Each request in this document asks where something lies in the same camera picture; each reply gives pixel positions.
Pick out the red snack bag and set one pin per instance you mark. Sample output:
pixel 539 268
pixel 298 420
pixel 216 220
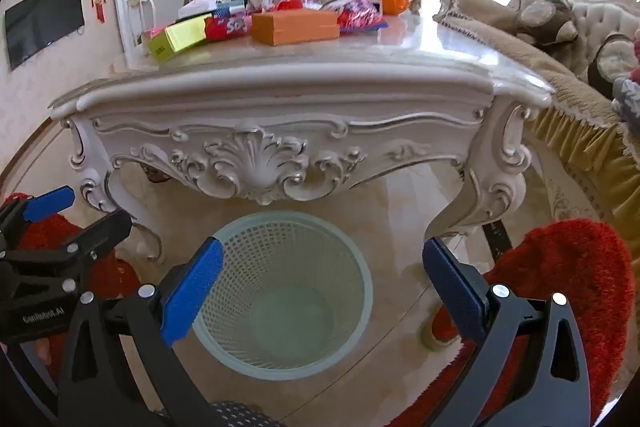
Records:
pixel 357 14

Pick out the white tissue pack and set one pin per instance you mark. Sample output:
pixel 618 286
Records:
pixel 192 9

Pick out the orange tissue box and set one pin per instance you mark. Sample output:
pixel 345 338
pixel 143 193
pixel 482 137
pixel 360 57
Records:
pixel 295 27

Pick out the long red packet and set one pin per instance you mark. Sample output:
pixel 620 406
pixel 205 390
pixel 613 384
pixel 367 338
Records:
pixel 225 28

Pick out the brown beige round cushion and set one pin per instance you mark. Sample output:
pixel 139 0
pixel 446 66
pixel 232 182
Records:
pixel 545 19
pixel 612 62

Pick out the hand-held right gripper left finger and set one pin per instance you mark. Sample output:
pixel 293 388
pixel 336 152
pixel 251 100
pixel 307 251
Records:
pixel 192 292

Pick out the mint green plastic waste basket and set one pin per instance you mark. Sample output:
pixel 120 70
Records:
pixel 280 257

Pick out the dark star-printed cushion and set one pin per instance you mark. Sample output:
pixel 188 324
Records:
pixel 240 414

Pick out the beige tape roll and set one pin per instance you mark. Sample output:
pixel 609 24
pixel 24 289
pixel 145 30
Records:
pixel 435 338

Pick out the white side stand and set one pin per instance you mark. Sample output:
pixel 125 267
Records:
pixel 141 7

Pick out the yellow-green box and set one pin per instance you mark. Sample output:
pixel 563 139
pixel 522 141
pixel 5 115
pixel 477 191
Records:
pixel 185 34

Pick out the beige fringed sofa cover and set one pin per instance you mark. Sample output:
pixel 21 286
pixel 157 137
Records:
pixel 525 57

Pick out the ornate white carved table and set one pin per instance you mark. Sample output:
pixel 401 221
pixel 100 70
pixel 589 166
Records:
pixel 300 72

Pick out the black wall television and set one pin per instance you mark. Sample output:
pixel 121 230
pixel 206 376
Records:
pixel 42 22

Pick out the person's red fluffy left leg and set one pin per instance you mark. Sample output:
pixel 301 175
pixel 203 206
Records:
pixel 42 234

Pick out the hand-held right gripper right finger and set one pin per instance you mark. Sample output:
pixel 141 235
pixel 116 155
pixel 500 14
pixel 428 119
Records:
pixel 455 292

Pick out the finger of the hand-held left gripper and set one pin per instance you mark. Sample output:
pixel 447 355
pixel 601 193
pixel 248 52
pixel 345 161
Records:
pixel 50 203
pixel 102 232

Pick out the grey pink cloth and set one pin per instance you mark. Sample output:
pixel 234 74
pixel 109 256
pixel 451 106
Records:
pixel 630 92

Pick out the black metal bar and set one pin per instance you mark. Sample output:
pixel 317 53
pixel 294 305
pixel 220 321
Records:
pixel 499 242

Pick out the small teal box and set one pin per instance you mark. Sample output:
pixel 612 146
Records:
pixel 230 5

